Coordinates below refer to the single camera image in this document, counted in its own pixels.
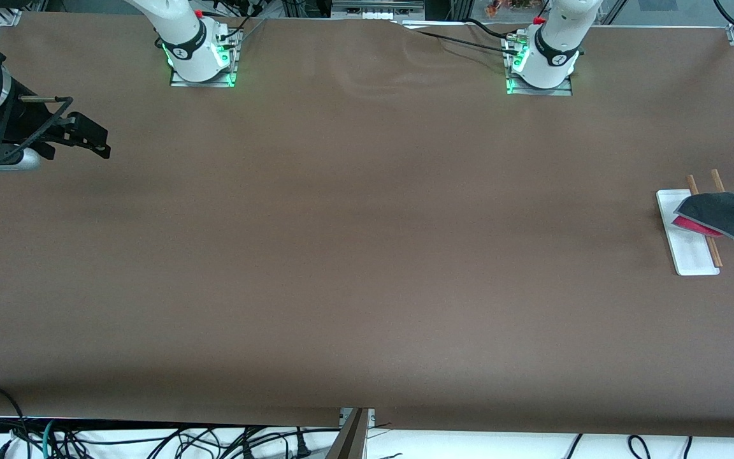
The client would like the red and grey towel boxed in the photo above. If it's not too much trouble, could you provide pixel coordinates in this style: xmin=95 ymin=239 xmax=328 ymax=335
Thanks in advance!
xmin=671 ymin=191 xmax=734 ymax=240

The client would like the orange red clutter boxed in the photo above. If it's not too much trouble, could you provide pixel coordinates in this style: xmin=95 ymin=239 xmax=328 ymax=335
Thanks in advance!
xmin=486 ymin=0 xmax=541 ymax=18

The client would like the black base cable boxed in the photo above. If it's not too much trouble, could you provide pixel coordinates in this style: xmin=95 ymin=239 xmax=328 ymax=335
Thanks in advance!
xmin=413 ymin=29 xmax=522 ymax=55

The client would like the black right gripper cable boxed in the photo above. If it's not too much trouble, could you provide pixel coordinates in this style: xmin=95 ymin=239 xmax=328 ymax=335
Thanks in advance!
xmin=20 ymin=94 xmax=75 ymax=157

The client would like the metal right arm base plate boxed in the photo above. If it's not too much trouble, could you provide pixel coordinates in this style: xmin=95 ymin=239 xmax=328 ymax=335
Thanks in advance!
xmin=169 ymin=29 xmax=243 ymax=89

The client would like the teal floor cable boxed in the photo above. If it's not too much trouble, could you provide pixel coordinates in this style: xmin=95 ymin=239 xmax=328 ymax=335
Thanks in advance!
xmin=40 ymin=419 xmax=57 ymax=459

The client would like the white rack base plate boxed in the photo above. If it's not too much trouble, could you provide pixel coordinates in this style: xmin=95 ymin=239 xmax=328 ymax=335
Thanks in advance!
xmin=656 ymin=189 xmax=721 ymax=277

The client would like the aluminium table frame leg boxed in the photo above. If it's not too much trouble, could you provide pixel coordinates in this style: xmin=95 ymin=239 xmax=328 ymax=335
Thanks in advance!
xmin=326 ymin=408 xmax=375 ymax=459

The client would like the grey equipment panel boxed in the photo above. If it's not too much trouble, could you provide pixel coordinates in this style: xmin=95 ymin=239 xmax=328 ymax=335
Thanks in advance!
xmin=331 ymin=0 xmax=426 ymax=21

